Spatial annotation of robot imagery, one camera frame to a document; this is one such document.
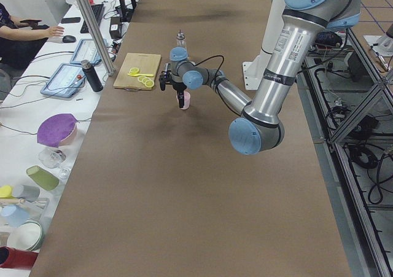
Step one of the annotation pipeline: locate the yellow cup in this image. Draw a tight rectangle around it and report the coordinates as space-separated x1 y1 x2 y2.
0 185 13 199

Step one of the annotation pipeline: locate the grey cup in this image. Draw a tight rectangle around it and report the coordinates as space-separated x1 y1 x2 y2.
12 184 41 202

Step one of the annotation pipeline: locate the green plastic cup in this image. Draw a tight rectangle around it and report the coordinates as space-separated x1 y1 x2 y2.
26 165 59 191

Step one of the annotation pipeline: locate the person at desk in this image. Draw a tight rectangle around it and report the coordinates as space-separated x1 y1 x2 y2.
1 5 64 70

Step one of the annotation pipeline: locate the lemon slice near edge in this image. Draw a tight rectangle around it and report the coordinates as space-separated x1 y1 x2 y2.
144 80 154 88

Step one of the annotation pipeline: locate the white green-rimmed bowl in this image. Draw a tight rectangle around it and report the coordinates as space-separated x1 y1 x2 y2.
7 221 44 251

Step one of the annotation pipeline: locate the black thermos bottle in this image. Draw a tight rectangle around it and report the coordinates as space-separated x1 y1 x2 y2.
80 60 103 92

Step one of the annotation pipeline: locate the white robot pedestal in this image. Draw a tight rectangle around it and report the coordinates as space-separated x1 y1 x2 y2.
243 0 286 90

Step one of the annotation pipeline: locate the aluminium frame post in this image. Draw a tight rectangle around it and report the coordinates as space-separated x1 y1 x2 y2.
76 0 115 76

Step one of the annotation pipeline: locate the near blue teach pendant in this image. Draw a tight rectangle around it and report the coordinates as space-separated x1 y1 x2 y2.
40 63 85 98

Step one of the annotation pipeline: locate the black smartphone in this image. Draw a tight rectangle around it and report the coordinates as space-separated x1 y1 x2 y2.
61 17 81 24

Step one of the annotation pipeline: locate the purple cloth on bowl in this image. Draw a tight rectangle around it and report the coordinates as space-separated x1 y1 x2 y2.
37 114 77 148

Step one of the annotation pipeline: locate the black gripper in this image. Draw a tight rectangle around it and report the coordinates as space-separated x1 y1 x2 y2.
173 82 185 108

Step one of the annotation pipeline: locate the lemon slice by knife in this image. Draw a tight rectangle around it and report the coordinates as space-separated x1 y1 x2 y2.
128 67 140 76

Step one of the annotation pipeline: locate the wine glass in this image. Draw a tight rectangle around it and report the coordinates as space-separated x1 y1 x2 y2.
38 148 71 180

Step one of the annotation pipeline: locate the black power adapter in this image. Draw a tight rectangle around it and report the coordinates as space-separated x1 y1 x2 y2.
109 17 122 39

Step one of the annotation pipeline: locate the black keyboard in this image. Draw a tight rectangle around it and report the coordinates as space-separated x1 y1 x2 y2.
80 4 106 34

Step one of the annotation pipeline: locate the black computer mouse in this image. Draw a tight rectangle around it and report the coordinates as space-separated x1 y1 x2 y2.
62 35 76 43

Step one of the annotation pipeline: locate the glass sauce bottle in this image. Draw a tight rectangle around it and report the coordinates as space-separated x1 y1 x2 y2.
176 29 187 49

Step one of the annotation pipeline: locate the middle lemon slice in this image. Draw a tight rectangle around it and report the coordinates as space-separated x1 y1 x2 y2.
138 76 150 84

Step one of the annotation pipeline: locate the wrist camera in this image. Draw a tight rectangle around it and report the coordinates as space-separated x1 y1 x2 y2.
158 63 173 91

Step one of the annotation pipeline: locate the blue teach pendant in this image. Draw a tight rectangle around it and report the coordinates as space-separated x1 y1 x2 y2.
40 63 85 98
69 39 101 66

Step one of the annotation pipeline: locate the red cup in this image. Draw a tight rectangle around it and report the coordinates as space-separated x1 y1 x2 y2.
1 246 39 270

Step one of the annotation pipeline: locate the pink plastic cup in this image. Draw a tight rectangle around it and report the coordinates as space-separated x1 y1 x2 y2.
180 91 190 110

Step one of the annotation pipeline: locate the far blue teach pendant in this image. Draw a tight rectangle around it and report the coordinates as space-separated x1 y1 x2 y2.
69 39 101 66

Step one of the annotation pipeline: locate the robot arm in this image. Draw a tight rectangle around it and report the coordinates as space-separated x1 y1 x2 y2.
169 0 361 155

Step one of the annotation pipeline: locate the light blue cup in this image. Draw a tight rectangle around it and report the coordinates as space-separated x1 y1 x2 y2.
1 205 30 227

